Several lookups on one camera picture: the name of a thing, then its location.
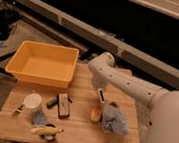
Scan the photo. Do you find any small utensil beside jar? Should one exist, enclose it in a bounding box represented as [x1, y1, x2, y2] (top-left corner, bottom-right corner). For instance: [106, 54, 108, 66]
[11, 104, 24, 116]

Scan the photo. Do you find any yellow banana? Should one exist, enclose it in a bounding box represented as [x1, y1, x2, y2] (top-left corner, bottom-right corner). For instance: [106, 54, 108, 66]
[31, 126, 63, 135]

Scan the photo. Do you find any long grey metal beam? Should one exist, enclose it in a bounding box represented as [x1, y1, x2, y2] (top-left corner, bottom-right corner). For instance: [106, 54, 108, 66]
[16, 0, 179, 89]

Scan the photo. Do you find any green marker pen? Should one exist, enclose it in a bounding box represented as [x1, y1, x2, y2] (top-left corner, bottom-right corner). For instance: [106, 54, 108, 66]
[46, 97, 58, 109]

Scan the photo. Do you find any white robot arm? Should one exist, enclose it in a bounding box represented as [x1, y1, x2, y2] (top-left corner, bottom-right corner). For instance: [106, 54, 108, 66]
[88, 52, 179, 143]

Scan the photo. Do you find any blue crumpled cloth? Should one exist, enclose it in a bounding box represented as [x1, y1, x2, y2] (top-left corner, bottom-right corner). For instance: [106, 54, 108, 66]
[101, 103, 128, 136]

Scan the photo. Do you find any yellow plastic bin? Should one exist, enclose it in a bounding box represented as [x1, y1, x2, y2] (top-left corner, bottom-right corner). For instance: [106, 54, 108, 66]
[6, 40, 79, 88]

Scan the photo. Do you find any small blue cloth piece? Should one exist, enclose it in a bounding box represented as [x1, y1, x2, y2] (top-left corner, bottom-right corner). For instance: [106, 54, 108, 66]
[32, 113, 47, 126]

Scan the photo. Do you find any orange sponge block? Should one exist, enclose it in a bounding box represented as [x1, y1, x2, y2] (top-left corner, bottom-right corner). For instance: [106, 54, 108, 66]
[89, 106, 102, 123]

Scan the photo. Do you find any black rectangular eraser block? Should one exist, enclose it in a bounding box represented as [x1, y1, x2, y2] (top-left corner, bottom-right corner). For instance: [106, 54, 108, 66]
[58, 93, 70, 118]

